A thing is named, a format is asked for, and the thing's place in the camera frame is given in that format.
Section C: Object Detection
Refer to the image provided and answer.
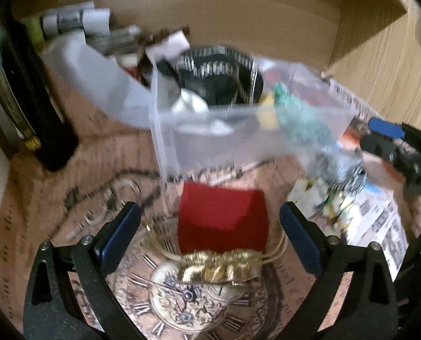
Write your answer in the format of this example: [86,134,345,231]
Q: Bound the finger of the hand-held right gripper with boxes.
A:
[368,117,421,143]
[360,137,411,171]

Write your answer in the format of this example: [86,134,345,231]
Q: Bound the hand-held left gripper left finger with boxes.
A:
[23,201,148,340]

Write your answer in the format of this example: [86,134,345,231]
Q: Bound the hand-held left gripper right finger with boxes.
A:
[279,201,399,340]

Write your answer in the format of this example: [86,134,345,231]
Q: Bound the red felt cloth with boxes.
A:
[177,180,270,256]

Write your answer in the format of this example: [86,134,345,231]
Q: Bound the clear plastic storage box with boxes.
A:
[149,55,357,183]

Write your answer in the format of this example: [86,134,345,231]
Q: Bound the black silver ribbon bundle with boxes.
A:
[313,147,368,195]

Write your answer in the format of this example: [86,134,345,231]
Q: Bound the white artificial flower bunch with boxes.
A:
[291,175,361,236]

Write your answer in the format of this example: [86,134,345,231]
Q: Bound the newspaper printed sheet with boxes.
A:
[288,74,411,284]

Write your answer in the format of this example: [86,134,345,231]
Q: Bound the wooden board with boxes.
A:
[329,0,421,139]

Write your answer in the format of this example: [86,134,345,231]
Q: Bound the clock printed tablecloth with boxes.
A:
[0,67,356,337]

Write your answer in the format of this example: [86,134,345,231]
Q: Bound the green fuzzy craft material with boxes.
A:
[273,83,335,147]

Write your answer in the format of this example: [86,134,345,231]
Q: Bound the gold ribbon bow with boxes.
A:
[150,232,289,287]

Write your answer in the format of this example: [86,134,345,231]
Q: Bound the yellow craft piece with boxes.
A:
[258,92,279,129]

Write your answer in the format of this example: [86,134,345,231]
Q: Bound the translucent plastic box lid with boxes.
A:
[41,38,155,129]

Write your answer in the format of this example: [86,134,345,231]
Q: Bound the dark bottle with gold band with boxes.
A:
[0,16,79,173]

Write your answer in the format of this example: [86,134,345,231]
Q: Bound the black patterned ribbon roll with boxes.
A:
[177,45,265,106]

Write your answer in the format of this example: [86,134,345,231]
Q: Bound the white paper rolls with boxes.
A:
[41,1,112,38]

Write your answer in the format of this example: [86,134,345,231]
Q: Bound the green tube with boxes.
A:
[22,17,44,45]

